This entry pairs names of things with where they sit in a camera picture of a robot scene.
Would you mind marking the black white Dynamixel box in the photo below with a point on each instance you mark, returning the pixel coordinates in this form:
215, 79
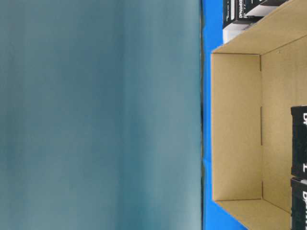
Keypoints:
299, 141

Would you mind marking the open brown cardboard box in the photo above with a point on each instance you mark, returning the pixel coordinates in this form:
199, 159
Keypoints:
256, 78

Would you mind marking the black white box in tray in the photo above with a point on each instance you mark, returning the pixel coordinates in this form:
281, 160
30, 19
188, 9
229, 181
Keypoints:
234, 15

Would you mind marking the white plastic tray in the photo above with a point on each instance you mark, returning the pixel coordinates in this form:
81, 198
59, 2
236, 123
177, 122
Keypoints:
233, 30

